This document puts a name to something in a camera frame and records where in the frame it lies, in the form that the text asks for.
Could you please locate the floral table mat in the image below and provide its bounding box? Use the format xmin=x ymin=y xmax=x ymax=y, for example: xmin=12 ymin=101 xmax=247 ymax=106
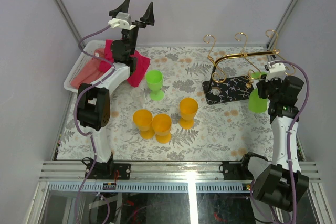
xmin=56 ymin=46 xmax=297 ymax=161

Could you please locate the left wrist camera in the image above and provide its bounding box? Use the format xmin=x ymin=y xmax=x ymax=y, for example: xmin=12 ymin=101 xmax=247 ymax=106
xmin=108 ymin=12 xmax=136 ymax=30

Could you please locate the aluminium front rail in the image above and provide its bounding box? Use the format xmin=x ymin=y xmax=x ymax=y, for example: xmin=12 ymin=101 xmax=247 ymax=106
xmin=39 ymin=161 xmax=322 ymax=182

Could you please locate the magenta cloth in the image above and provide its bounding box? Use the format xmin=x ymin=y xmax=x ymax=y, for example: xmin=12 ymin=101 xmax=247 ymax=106
xmin=104 ymin=40 xmax=151 ymax=87

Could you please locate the orange wine glass middle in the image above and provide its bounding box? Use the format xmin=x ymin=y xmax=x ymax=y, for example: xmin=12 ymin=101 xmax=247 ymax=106
xmin=152 ymin=113 xmax=172 ymax=144

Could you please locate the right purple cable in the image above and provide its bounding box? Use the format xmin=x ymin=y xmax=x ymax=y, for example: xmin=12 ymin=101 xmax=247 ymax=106
xmin=249 ymin=60 xmax=309 ymax=224

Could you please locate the orange wine glass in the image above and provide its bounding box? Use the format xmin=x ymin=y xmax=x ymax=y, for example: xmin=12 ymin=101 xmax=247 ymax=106
xmin=152 ymin=113 xmax=172 ymax=144
xmin=133 ymin=109 xmax=155 ymax=140
xmin=179 ymin=98 xmax=198 ymax=130

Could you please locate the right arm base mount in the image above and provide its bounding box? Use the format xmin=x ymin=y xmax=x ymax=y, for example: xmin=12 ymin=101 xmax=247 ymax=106
xmin=218 ymin=152 xmax=268 ymax=180

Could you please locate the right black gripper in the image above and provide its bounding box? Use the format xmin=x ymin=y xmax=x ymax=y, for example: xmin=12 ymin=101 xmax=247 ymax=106
xmin=256 ymin=73 xmax=281 ymax=102

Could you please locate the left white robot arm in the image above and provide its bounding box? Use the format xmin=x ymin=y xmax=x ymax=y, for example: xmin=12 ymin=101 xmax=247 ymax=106
xmin=74 ymin=0 xmax=155 ymax=179

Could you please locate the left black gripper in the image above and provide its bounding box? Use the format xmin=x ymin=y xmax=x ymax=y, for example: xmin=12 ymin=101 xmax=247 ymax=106
xmin=106 ymin=0 xmax=150 ymax=56

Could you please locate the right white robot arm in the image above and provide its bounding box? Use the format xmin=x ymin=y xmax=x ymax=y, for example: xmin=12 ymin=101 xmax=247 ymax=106
xmin=239 ymin=76 xmax=309 ymax=212

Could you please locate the green plastic wine glass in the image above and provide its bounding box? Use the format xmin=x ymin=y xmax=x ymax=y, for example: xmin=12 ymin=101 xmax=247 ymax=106
xmin=248 ymin=71 xmax=268 ymax=113

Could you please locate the orange wine glass left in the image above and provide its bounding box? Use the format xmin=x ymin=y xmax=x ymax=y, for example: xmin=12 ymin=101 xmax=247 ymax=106
xmin=133 ymin=109 xmax=155 ymax=140

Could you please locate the salmon pink cloth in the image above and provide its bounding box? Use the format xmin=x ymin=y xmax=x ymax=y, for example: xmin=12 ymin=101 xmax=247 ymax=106
xmin=70 ymin=58 xmax=111 ymax=89

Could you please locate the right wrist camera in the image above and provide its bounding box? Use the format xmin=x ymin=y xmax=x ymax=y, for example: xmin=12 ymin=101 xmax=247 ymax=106
xmin=265 ymin=61 xmax=286 ymax=82

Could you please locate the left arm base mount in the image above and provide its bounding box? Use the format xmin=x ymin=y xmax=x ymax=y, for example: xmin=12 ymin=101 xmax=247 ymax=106
xmin=81 ymin=155 xmax=131 ymax=181

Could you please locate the blue cable duct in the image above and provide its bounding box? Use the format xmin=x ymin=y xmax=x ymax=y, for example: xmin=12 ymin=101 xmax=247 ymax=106
xmin=49 ymin=182 xmax=250 ymax=193

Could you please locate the orange wine glass right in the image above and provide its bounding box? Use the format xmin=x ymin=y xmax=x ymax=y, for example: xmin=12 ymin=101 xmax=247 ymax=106
xmin=179 ymin=98 xmax=198 ymax=130

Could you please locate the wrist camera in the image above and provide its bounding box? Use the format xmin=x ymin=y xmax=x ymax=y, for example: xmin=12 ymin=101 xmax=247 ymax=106
xmin=108 ymin=12 xmax=136 ymax=30
xmin=265 ymin=61 xmax=286 ymax=82

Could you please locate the gold wine glass rack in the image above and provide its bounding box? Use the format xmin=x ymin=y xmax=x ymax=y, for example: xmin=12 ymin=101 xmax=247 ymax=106
xmin=202 ymin=29 xmax=294 ymax=105

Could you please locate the white plastic basket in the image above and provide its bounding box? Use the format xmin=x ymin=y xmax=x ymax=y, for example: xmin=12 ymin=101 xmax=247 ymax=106
xmin=64 ymin=40 xmax=106 ymax=93

